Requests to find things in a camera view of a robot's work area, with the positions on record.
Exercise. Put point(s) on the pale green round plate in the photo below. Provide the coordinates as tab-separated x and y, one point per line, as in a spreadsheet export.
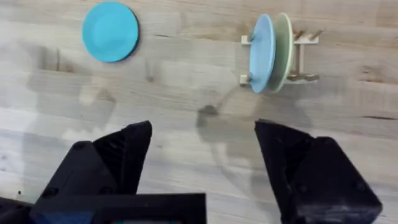
284	53

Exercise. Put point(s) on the light blue round plate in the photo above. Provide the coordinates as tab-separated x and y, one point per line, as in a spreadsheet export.
261	53

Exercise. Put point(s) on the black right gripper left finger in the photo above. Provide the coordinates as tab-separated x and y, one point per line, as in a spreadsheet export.
124	155

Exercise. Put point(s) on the turquoise round plate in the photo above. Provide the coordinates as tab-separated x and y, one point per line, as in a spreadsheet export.
110	31

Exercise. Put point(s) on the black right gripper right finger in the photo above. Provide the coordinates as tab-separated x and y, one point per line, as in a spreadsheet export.
311	180

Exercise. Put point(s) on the small wooden peg rack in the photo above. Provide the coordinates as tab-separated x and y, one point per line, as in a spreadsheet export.
303	59

